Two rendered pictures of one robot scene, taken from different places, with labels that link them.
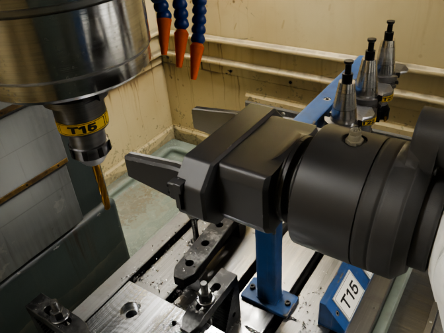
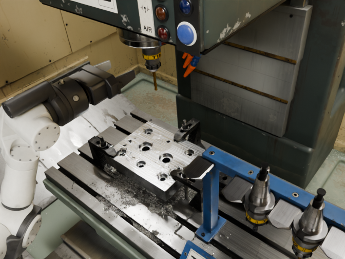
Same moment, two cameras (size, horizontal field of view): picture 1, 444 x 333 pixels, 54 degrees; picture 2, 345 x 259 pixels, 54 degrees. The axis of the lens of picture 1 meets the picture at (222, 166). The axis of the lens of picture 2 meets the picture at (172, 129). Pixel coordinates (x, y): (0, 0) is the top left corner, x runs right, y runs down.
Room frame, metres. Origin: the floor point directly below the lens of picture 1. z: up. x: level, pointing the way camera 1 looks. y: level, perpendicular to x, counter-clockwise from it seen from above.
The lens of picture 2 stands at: (0.53, -0.68, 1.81)
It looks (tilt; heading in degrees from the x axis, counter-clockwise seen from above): 40 degrees down; 97
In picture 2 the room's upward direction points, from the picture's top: 5 degrees counter-clockwise
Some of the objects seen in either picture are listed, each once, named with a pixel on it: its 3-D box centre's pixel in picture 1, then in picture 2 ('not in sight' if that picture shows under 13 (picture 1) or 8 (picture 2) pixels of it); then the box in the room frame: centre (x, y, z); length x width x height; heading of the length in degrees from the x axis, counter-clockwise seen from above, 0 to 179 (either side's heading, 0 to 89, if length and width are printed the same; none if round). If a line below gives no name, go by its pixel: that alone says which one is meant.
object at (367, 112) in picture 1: (354, 111); (283, 215); (0.69, -0.24, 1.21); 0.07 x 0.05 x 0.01; 53
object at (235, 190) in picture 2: not in sight; (236, 190); (0.60, -0.18, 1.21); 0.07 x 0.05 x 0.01; 53
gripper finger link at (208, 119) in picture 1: (224, 121); (126, 79); (0.35, -0.01, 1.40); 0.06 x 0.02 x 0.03; 53
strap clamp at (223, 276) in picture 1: (210, 310); (187, 184); (0.48, 0.04, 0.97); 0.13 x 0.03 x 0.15; 143
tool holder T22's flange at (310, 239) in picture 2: (364, 99); (309, 228); (0.74, -0.28, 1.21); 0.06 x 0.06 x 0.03
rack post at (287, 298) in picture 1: (268, 242); (210, 197); (0.55, -0.07, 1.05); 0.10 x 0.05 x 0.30; 53
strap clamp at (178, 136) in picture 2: (63, 328); (186, 134); (0.46, 0.29, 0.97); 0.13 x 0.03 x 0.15; 53
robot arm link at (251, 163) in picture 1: (291, 174); (82, 90); (0.26, -0.05, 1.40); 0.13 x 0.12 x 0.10; 143
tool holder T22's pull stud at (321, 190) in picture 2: (370, 48); (319, 197); (0.74, -0.28, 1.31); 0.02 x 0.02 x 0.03
